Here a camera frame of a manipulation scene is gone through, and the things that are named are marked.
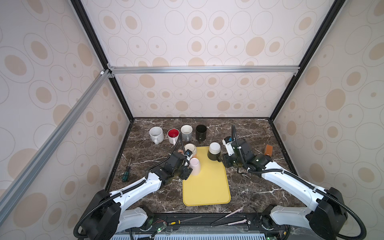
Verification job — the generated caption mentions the yellow plastic tray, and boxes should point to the yellow plastic tray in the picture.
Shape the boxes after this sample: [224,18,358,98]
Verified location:
[183,147,231,207]

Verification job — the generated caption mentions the horizontal aluminium rail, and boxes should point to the horizontal aluminium rail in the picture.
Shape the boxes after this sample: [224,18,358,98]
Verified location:
[111,65,300,74]

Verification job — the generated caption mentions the white mug red inside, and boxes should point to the white mug red inside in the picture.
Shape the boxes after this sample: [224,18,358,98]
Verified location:
[167,129,180,146]

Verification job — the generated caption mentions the cream and peach mug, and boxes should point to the cream and peach mug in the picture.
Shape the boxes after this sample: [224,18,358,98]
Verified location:
[178,144,197,158]

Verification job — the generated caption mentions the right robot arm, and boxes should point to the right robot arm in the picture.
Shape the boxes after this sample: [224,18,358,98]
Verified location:
[221,126,367,240]

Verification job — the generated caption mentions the pink handled tweezers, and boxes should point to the pink handled tweezers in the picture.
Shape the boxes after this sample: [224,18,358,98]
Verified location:
[215,219,247,227]
[211,208,243,226]

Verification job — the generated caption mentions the grey mug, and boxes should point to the grey mug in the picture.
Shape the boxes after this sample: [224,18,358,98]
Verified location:
[181,125,193,142]

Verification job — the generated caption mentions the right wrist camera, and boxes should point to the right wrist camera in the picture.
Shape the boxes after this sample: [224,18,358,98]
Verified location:
[222,136,238,156]

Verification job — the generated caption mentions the black base frame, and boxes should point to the black base frame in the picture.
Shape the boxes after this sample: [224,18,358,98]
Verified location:
[110,213,296,240]

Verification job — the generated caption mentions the pink handled tweezers lower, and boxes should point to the pink handled tweezers lower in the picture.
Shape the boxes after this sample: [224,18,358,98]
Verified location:
[215,219,247,227]

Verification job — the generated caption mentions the black mug white base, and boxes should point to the black mug white base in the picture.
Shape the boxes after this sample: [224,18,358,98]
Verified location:
[207,142,222,162]

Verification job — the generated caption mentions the left slanted aluminium rail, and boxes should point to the left slanted aluminium rail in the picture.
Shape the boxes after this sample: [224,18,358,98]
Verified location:
[1,69,112,224]

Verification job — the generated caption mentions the white speckled mug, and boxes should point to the white speckled mug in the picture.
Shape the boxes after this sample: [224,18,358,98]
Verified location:
[149,127,164,145]

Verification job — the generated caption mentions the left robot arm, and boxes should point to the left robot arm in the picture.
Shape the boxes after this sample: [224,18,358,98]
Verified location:
[73,148,193,240]

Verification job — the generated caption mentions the pink handled tweezers upper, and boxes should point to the pink handled tweezers upper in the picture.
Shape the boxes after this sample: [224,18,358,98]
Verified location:
[211,208,243,226]

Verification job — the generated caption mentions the green handled screwdriver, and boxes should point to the green handled screwdriver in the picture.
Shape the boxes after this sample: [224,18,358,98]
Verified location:
[122,159,132,183]

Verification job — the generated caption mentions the pink mug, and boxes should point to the pink mug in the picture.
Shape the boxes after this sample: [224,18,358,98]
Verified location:
[190,158,201,176]

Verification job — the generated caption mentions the yellow handled screwdriver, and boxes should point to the yellow handled screwdriver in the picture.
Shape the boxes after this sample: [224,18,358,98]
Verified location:
[169,216,203,226]

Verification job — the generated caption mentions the orange small bottle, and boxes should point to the orange small bottle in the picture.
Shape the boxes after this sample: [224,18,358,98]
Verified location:
[264,145,273,157]

